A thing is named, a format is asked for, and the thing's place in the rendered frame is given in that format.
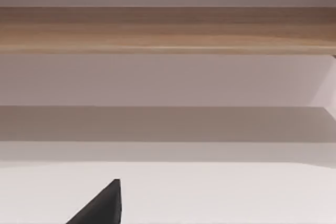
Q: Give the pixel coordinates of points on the wooden shelf board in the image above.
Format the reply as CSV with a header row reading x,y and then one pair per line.
x,y
168,30

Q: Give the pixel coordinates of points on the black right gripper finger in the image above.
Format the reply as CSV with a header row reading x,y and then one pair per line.
x,y
106,205

